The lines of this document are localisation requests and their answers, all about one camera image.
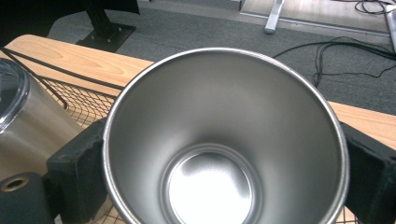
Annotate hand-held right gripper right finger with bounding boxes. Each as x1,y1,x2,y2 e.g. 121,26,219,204
340,121,396,224

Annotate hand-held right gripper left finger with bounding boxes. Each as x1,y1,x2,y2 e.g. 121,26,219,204
46,119,109,224

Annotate steel tumbler with clear lid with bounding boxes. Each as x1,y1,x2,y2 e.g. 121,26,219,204
0,58,84,182

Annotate black wire mesh basket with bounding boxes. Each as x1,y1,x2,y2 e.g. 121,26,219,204
0,47,359,224

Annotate white mug with steel inside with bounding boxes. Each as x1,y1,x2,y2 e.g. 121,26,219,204
102,47,350,224

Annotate black stand base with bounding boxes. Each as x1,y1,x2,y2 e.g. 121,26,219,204
76,0,137,53

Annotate dark curtain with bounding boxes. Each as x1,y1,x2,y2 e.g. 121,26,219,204
0,0,140,49

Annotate long black floor cable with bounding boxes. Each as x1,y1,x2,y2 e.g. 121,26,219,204
272,36,396,89

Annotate tangled black floor cables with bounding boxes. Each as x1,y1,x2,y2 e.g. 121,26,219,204
354,0,396,16

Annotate white metal desk frame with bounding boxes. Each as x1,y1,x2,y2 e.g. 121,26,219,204
239,0,396,53

